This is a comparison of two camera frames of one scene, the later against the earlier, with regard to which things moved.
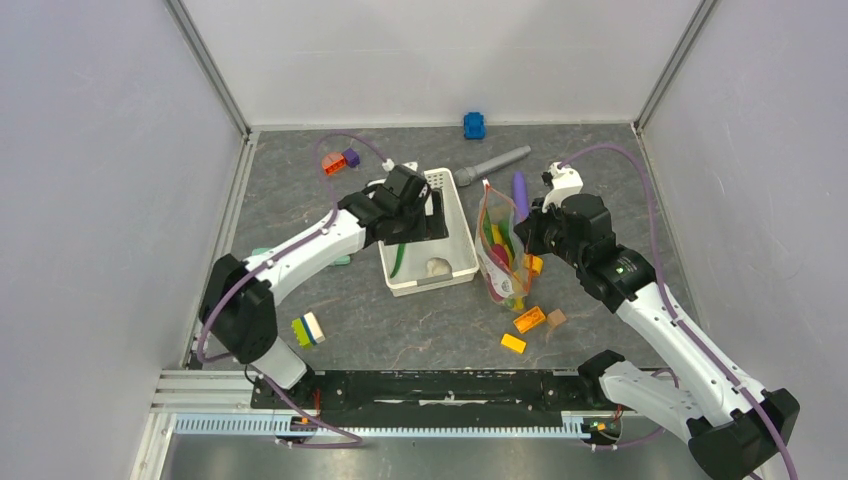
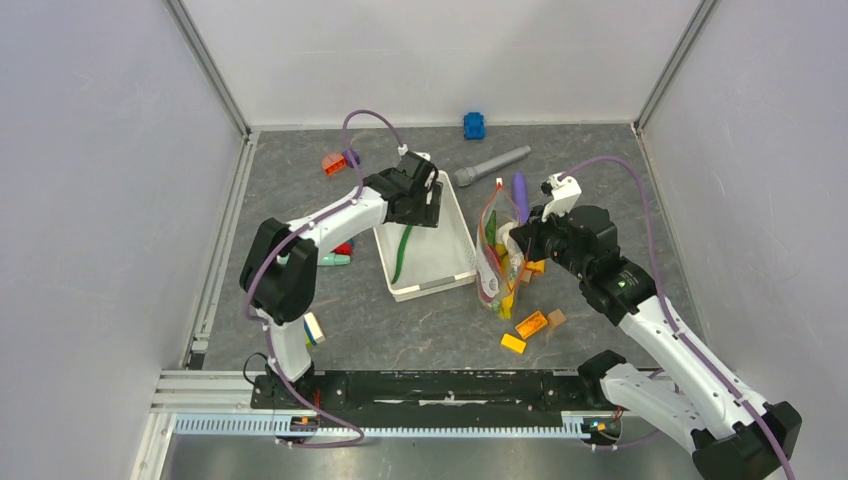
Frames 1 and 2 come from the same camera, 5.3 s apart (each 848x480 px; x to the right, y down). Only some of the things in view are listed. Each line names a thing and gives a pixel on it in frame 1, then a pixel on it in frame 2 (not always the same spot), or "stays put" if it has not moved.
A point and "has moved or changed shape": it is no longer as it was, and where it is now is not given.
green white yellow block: x=307 y=330 stays put
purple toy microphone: x=521 y=204 stays put
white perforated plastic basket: x=435 y=262 stays put
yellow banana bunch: x=498 y=240 -> x=506 y=309
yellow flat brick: x=513 y=343 stays put
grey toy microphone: x=465 y=176 stays put
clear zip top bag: x=505 y=264 has moved or changed shape
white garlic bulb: x=436 y=266 -> x=504 y=233
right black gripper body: x=545 y=234 stays put
